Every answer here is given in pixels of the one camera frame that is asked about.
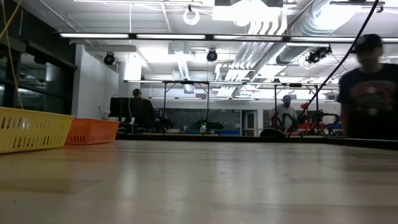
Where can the pair of sneakers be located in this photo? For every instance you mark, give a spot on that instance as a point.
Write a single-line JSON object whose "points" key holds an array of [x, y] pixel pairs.
{"points": [[370, 99]]}

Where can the person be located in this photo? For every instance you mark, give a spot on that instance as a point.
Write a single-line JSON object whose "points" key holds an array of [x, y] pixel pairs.
{"points": [[144, 112], [286, 113]]}

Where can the black monitor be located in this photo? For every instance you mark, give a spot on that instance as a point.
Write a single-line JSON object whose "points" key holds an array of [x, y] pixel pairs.
{"points": [[119, 107]]}

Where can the yellow plastic basket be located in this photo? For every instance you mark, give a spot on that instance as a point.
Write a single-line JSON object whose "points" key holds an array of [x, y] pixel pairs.
{"points": [[31, 130]]}

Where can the orange plastic basket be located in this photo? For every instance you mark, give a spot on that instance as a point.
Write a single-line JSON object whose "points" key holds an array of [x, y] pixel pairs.
{"points": [[91, 132]]}

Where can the silver ventilation duct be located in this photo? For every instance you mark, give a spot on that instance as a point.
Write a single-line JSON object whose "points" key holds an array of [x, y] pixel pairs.
{"points": [[298, 49]]}

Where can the ceiling light strip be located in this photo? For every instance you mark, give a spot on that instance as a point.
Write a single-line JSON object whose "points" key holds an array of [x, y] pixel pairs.
{"points": [[171, 36], [93, 35], [320, 39], [248, 37]]}

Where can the black metal frame stand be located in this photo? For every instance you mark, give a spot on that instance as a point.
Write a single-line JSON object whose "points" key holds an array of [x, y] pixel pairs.
{"points": [[186, 82], [275, 102]]}

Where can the black ceiling spotlight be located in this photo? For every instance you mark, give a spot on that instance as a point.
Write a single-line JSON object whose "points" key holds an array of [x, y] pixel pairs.
{"points": [[212, 55], [109, 58], [317, 55]]}

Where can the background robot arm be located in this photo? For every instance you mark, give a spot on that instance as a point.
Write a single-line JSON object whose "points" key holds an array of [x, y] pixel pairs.
{"points": [[323, 119]]}

